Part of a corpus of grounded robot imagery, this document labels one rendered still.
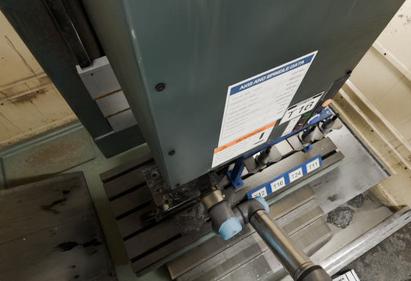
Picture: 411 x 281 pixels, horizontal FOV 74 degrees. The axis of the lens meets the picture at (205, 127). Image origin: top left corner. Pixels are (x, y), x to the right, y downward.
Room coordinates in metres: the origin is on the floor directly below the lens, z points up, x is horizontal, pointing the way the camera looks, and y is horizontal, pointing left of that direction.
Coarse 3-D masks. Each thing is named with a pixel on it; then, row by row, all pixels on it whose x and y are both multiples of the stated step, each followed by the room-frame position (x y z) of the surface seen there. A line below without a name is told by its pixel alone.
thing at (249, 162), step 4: (252, 156) 0.45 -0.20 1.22; (244, 160) 0.43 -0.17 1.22; (248, 160) 0.44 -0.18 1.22; (252, 160) 0.44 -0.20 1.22; (244, 164) 0.42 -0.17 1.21; (248, 164) 0.42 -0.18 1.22; (252, 164) 0.42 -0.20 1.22; (256, 164) 0.42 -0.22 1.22; (248, 168) 0.40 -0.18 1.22; (252, 168) 0.40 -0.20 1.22; (256, 168) 0.40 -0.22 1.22; (252, 172) 0.38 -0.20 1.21
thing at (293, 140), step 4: (292, 136) 0.56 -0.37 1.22; (296, 136) 0.56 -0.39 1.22; (288, 140) 0.54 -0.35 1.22; (292, 140) 0.54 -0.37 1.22; (296, 140) 0.54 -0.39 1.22; (292, 144) 0.52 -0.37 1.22; (296, 144) 0.52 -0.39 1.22; (300, 144) 0.52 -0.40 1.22; (292, 148) 0.50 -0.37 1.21; (296, 148) 0.50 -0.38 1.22; (300, 148) 0.51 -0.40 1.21
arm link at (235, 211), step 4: (232, 208) 0.24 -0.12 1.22; (236, 208) 0.24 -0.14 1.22; (236, 212) 0.22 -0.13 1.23; (236, 216) 0.21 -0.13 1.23; (240, 216) 0.21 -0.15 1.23; (240, 220) 0.20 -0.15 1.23; (212, 224) 0.18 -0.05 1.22; (240, 224) 0.18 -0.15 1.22; (244, 224) 0.19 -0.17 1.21; (212, 228) 0.17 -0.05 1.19; (216, 232) 0.15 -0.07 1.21
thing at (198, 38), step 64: (128, 0) 0.18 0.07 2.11; (192, 0) 0.21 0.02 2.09; (256, 0) 0.25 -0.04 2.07; (320, 0) 0.30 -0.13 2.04; (384, 0) 0.37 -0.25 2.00; (128, 64) 0.20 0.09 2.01; (192, 64) 0.21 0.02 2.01; (256, 64) 0.26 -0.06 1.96; (320, 64) 0.34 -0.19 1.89; (192, 128) 0.21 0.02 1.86
